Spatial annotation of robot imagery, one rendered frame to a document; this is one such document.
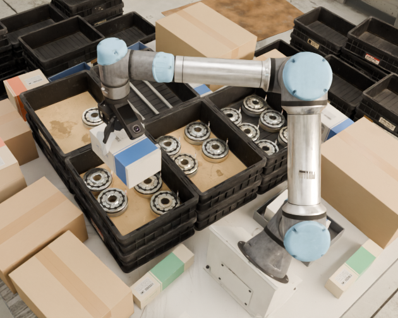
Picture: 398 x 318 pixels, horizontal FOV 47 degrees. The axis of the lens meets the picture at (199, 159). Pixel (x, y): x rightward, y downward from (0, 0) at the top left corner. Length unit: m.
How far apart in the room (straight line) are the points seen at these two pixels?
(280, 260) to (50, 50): 1.99
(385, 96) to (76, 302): 2.05
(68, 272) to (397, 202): 1.11
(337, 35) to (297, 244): 2.39
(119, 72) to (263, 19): 3.05
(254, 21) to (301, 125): 2.99
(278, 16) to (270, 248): 3.09
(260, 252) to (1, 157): 0.93
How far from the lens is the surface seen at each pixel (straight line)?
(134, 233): 1.44
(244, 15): 4.19
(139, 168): 1.36
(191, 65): 1.30
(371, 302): 2.56
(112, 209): 1.58
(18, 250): 1.56
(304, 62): 1.17
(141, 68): 1.19
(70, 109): 1.98
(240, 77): 1.30
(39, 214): 1.61
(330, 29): 3.48
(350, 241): 1.83
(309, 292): 1.67
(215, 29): 2.31
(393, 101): 2.82
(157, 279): 1.55
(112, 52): 1.18
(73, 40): 2.98
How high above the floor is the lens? 2.15
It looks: 48 degrees down
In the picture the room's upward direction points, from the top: 5 degrees clockwise
